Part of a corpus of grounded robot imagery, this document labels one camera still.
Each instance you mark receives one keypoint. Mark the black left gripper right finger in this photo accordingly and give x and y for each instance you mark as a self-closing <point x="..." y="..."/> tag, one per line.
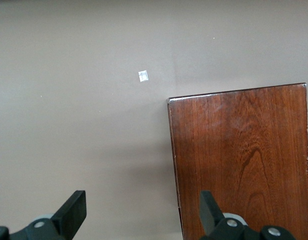
<point x="211" y="217"/>

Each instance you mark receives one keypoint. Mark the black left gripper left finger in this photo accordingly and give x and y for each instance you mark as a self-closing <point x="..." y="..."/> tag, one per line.
<point x="69" y="215"/>

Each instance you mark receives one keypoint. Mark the dark brown wooden cabinet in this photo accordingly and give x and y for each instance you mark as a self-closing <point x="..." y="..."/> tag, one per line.
<point x="238" y="162"/>

